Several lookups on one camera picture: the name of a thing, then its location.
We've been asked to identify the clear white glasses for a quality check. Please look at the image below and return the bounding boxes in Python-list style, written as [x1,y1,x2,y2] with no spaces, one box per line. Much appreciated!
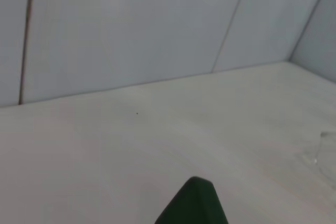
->
[299,129,336,180]

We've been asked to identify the green glasses case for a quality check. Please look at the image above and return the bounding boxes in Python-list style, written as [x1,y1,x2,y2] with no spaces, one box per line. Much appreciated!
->
[153,176,230,224]

